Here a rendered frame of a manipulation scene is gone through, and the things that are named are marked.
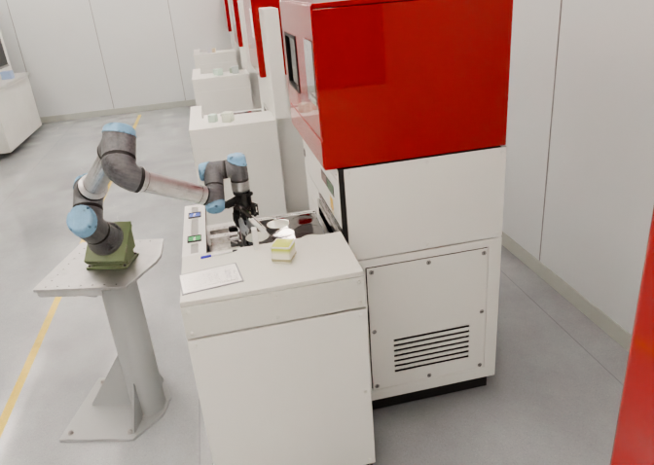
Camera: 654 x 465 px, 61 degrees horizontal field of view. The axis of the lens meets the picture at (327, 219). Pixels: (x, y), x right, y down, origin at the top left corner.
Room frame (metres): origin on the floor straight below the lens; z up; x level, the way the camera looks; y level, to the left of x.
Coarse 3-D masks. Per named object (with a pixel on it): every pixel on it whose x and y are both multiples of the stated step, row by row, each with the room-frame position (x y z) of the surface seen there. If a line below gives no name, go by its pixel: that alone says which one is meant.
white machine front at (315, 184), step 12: (312, 156) 2.55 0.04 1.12; (312, 168) 2.58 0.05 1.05; (336, 168) 2.04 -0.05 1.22; (312, 180) 2.62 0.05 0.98; (336, 180) 2.05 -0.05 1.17; (312, 192) 2.65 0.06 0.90; (324, 192) 2.32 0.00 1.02; (336, 192) 2.07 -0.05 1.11; (336, 204) 2.09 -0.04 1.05; (324, 216) 2.40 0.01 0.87; (336, 216) 2.10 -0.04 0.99
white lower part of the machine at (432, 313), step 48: (480, 240) 2.13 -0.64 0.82; (384, 288) 2.05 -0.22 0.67; (432, 288) 2.09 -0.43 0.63; (480, 288) 2.13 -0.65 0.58; (384, 336) 2.05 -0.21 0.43; (432, 336) 2.09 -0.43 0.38; (480, 336) 2.13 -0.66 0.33; (384, 384) 2.05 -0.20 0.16; (432, 384) 2.09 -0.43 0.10; (480, 384) 2.15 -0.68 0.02
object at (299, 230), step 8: (288, 216) 2.37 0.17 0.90; (296, 216) 2.36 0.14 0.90; (304, 216) 2.36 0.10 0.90; (312, 216) 2.35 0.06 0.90; (264, 224) 2.31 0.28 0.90; (296, 224) 2.28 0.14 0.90; (304, 224) 2.27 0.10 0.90; (312, 224) 2.26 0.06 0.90; (248, 232) 2.22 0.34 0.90; (272, 232) 2.20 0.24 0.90; (280, 232) 2.20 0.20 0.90; (288, 232) 2.19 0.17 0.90; (296, 232) 2.18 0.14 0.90; (304, 232) 2.18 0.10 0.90; (312, 232) 2.17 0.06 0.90; (320, 232) 2.16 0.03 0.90; (264, 240) 2.13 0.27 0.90; (272, 240) 2.12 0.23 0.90
